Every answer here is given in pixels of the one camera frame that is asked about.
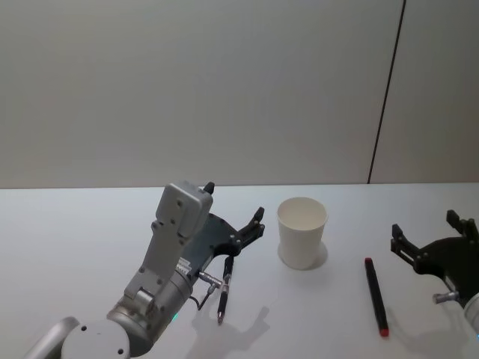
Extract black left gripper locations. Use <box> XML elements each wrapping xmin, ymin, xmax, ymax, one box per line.
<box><xmin>178</xmin><ymin>181</ymin><xmax>267</xmax><ymax>280</ymax></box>

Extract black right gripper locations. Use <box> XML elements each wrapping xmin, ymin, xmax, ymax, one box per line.
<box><xmin>390</xmin><ymin>209</ymin><xmax>479</xmax><ymax>300</ymax></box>

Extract white paper cup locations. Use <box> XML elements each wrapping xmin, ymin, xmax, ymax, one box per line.
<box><xmin>276</xmin><ymin>197</ymin><xmax>329</xmax><ymax>271</ymax></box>

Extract black marker red ends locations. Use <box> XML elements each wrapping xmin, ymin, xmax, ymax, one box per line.
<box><xmin>364</xmin><ymin>257</ymin><xmax>389</xmax><ymax>338</ymax></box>

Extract black pen silver band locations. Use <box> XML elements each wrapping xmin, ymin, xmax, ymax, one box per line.
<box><xmin>217</xmin><ymin>256</ymin><xmax>236</xmax><ymax>325</ymax></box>

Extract thin dark cable silver plug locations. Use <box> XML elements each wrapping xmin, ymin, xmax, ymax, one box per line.
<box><xmin>189</xmin><ymin>271</ymin><xmax>228</xmax><ymax>312</ymax></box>
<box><xmin>433</xmin><ymin>290</ymin><xmax>460</xmax><ymax>305</ymax></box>

